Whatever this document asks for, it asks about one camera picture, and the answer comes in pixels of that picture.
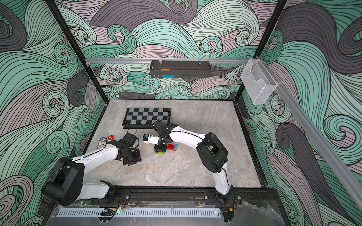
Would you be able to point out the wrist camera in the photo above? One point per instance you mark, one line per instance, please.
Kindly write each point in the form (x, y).
(149, 139)
(129, 140)

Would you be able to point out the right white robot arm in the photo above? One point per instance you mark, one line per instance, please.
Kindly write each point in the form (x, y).
(212, 152)

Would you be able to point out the black wall shelf tray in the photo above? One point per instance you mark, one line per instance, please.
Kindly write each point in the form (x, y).
(180, 69)

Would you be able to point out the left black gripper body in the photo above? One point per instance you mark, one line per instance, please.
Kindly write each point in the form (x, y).
(132, 157)

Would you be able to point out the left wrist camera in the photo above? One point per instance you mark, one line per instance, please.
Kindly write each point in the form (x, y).
(129, 140)

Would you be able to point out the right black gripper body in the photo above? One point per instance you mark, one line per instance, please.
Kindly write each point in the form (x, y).
(163, 144)

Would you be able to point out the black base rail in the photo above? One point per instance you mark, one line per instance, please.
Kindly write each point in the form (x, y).
(125, 195)

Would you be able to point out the white perforated cable duct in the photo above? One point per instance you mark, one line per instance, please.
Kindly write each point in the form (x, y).
(141, 213)

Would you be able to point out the clear plastic wall holder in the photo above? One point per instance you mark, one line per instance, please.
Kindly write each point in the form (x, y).
(258, 81)

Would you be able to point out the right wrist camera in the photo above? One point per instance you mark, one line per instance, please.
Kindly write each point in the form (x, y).
(149, 139)

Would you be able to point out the red yellow toy car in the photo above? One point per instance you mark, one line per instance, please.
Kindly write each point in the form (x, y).
(110, 138)

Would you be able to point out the blue card pack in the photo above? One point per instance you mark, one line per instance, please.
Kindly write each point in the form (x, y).
(102, 142)

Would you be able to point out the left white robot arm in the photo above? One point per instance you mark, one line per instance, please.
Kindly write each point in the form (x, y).
(65, 184)

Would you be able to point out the aluminium wall rail back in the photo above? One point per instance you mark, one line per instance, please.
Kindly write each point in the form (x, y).
(129, 60)

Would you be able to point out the red lego brick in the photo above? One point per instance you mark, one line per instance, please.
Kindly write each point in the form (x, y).
(170, 147)

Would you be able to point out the black grey chessboard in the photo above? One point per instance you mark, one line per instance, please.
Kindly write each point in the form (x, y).
(144, 118)

